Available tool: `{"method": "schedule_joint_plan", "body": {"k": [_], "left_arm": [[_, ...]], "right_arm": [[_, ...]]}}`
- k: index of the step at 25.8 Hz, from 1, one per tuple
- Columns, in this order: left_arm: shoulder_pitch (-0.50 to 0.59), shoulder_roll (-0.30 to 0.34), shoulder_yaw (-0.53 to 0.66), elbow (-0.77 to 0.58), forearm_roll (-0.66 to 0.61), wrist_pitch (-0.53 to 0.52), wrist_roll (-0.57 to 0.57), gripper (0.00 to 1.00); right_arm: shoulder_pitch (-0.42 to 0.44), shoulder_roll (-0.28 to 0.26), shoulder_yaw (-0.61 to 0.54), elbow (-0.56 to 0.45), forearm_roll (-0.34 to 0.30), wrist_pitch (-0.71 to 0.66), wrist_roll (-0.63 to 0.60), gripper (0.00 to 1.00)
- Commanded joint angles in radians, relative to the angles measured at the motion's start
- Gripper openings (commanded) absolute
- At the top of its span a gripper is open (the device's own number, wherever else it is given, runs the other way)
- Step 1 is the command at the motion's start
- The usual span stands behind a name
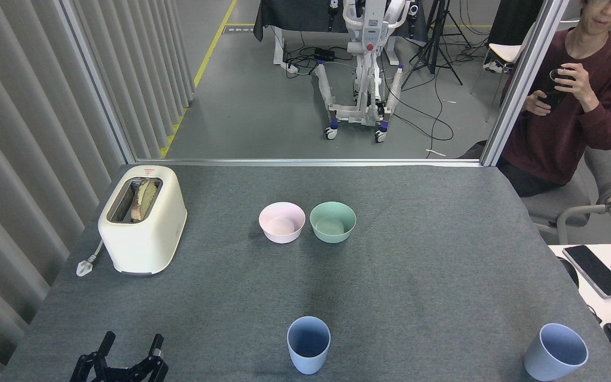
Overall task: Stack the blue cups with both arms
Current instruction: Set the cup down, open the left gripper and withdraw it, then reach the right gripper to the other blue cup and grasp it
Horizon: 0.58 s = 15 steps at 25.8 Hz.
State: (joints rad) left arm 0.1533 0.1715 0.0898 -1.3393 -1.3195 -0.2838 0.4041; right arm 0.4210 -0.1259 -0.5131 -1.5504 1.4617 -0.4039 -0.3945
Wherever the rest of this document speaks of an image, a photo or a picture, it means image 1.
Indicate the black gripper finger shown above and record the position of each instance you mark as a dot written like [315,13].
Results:
[98,363]
[153,366]

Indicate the blue plastic cup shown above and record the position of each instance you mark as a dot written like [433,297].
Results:
[552,353]
[308,355]

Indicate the black cup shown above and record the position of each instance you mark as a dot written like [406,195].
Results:
[556,93]

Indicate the person's right hand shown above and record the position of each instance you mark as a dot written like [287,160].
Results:
[538,105]

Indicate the person's left hand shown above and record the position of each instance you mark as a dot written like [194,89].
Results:
[581,85]

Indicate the cream white toaster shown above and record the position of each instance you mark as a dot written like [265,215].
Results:
[146,239]

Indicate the toasted bread slice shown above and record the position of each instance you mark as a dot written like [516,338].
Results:
[143,199]

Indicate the pink bowl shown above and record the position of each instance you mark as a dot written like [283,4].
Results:
[282,225]

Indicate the grey pleated curtain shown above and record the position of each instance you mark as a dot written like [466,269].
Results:
[14,159]

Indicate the green bowl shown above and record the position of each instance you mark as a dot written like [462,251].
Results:
[333,227]

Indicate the white power strip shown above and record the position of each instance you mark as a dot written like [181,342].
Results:
[291,67]

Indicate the black power adapter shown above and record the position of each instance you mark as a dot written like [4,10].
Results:
[324,54]

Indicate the table with black cloth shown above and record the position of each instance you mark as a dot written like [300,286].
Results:
[295,13]

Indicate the white stand on wheels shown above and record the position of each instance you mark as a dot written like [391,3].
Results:
[370,32]

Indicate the black computer mouse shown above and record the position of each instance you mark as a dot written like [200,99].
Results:
[569,271]

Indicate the black tripod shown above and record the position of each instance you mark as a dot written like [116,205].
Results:
[435,37]

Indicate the black smartphone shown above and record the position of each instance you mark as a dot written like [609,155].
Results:
[595,270]

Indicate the person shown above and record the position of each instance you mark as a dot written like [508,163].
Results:
[565,138]

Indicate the white chair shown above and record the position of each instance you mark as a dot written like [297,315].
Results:
[506,52]

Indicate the grey office chair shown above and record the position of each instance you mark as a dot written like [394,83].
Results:
[610,170]

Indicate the silver aluminium rail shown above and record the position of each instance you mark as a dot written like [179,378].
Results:
[305,162]

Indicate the silver aluminium post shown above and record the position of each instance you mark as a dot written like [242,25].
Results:
[524,79]
[98,79]

